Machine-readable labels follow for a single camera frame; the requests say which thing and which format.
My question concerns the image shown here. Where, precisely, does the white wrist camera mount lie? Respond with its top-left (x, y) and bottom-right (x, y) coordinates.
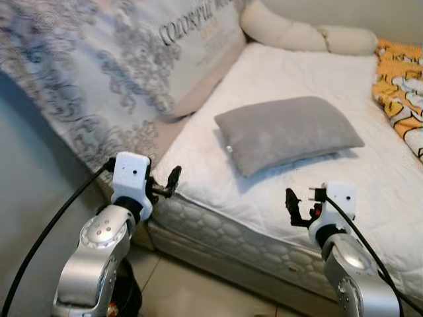
top-left (309, 182), bottom-right (358, 230)
top-left (110, 151), bottom-right (152, 205)

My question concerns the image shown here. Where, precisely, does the yellow cartoon print blanket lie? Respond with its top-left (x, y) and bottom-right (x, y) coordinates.
top-left (372, 40), bottom-right (423, 163)

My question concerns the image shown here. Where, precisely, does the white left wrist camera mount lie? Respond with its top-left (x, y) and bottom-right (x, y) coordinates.
top-left (110, 151), bottom-right (152, 205)

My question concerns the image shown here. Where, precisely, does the beige bed base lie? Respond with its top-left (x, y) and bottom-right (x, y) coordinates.
top-left (129, 221), bottom-right (346, 317)

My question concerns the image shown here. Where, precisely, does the white quilted mattress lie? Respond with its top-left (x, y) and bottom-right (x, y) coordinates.
top-left (147, 41), bottom-right (423, 306)

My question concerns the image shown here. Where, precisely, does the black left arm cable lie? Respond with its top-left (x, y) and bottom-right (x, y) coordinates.
top-left (2, 158), bottom-right (114, 317)

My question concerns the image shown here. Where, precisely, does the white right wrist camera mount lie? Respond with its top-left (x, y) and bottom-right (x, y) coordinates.
top-left (309, 182), bottom-right (358, 230)

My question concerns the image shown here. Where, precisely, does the grey pillow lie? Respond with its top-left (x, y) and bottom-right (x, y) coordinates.
top-left (213, 96), bottom-right (366, 178)

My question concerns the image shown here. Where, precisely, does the cream braided bolster pillow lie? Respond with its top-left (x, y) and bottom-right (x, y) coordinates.
top-left (239, 0), bottom-right (379, 57)

